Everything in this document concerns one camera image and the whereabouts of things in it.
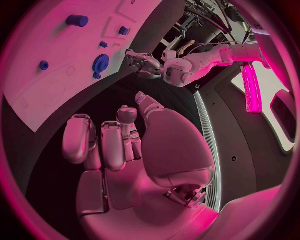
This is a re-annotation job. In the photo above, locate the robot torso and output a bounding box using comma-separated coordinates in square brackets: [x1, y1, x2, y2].
[135, 61, 298, 214]

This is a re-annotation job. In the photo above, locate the white task board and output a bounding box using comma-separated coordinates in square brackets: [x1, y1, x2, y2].
[2, 0, 165, 133]

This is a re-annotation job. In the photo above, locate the blue short cylinder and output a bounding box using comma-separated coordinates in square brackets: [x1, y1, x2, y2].
[65, 14, 90, 28]

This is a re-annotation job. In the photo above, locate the white cable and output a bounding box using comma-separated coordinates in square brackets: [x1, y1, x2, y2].
[190, 41, 238, 55]

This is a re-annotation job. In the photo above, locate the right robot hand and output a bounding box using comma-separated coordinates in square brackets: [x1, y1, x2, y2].
[61, 91, 222, 240]

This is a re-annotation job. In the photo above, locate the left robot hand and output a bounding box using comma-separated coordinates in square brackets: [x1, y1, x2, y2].
[125, 50, 164, 76]

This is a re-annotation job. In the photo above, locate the person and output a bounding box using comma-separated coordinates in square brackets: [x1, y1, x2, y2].
[176, 39, 197, 56]

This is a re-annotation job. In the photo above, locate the glowing light bar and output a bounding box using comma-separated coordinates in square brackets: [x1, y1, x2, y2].
[240, 62, 264, 115]

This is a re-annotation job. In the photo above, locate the blue gear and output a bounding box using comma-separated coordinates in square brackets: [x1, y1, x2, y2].
[91, 53, 111, 74]

